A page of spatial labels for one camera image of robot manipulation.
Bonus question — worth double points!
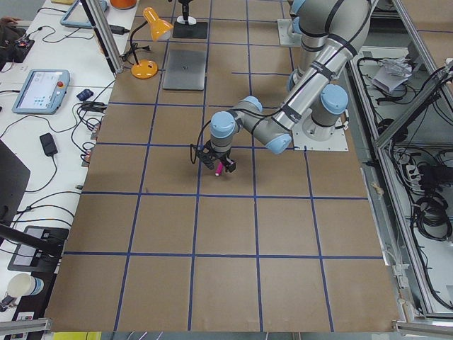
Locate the black power adapter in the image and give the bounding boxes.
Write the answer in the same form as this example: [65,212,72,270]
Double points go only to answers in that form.
[109,25,129,35]

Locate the white computer mouse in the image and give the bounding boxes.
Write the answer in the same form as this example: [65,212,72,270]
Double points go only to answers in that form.
[176,16,197,26]

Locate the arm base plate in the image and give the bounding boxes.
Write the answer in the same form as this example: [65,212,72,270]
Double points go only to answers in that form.
[292,116,349,152]
[277,19,302,47]

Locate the black mousepad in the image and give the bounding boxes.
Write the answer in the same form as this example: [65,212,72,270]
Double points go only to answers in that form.
[173,22,208,39]

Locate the orange cylindrical container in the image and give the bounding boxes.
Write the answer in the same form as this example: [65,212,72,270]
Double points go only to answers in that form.
[110,0,137,10]

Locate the blue teach pendant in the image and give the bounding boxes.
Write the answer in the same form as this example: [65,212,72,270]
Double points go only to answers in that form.
[12,69,71,115]
[59,1,94,28]

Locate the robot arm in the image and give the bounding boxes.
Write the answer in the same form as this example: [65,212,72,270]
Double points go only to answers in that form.
[190,1,374,172]

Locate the pink marker pen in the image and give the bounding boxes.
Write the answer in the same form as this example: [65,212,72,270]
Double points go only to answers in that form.
[214,162,224,176]

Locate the white paper cup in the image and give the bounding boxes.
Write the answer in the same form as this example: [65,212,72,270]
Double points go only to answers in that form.
[6,273,45,298]

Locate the orange desk lamp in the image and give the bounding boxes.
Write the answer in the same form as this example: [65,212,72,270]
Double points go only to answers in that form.
[128,6,175,80]

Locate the silver laptop notebook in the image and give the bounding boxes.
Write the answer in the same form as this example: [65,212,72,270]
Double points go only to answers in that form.
[163,49,207,91]

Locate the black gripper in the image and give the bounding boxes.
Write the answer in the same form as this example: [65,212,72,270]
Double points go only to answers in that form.
[178,0,192,16]
[190,141,236,173]

